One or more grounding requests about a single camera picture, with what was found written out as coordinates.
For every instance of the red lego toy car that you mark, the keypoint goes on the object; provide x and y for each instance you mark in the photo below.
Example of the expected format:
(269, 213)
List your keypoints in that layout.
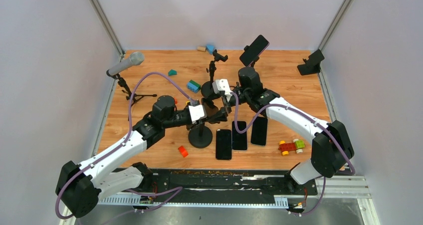
(296, 146)

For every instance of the black microphone tripod stand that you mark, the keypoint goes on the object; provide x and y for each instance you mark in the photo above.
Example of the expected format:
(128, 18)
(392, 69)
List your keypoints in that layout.
(130, 95)

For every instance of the blue triangular block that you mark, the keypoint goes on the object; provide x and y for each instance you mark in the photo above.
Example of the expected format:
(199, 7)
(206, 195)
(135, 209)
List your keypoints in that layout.
(210, 48)

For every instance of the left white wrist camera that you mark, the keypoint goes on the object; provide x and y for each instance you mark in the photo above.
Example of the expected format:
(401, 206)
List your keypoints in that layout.
(197, 113)

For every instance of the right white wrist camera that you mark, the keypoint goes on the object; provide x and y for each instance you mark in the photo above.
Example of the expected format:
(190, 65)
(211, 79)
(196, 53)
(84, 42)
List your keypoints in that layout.
(221, 87)

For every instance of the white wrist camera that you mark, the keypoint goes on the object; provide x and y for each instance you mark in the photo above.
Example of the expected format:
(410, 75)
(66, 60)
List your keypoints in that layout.
(197, 113)
(221, 87)

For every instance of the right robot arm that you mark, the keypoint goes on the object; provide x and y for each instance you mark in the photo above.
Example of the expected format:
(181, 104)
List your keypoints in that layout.
(331, 145)

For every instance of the black stand of phone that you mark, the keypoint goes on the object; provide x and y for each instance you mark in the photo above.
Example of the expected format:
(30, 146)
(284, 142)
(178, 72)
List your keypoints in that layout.
(207, 90)

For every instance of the teal triangular block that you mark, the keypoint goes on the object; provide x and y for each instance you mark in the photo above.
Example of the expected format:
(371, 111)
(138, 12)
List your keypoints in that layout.
(172, 72)

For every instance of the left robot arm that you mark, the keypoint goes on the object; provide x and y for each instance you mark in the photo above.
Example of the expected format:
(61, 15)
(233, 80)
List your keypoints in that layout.
(81, 186)

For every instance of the black ball-joint phone stand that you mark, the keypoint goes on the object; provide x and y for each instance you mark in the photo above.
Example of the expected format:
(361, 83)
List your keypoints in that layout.
(200, 137)

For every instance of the blue green lego brick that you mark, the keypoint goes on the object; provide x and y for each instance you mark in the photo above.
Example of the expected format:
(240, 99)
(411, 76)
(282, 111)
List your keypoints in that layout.
(193, 86)

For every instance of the purple-edged phone on pole stand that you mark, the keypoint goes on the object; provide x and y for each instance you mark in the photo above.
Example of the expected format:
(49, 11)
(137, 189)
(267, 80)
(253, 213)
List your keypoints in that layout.
(256, 48)

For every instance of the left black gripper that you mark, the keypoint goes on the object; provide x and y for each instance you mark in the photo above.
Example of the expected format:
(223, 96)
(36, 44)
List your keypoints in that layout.
(193, 125)

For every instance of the orange red block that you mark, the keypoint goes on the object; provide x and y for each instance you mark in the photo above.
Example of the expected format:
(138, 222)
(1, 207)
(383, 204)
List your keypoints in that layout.
(183, 151)

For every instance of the tan wooden cylinder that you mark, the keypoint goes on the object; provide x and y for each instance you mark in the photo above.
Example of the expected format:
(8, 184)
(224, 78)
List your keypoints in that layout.
(201, 48)

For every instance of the black desk phone stand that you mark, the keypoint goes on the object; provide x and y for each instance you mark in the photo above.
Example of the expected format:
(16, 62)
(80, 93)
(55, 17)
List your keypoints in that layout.
(312, 64)

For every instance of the black round pole stand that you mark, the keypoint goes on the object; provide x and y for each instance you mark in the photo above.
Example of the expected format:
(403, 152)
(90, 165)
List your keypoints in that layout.
(246, 48)

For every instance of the grey microphone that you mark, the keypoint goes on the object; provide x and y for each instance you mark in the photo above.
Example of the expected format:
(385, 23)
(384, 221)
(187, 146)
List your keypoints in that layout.
(134, 59)

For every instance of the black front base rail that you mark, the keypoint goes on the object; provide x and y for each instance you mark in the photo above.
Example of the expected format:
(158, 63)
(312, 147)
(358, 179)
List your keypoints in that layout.
(222, 187)

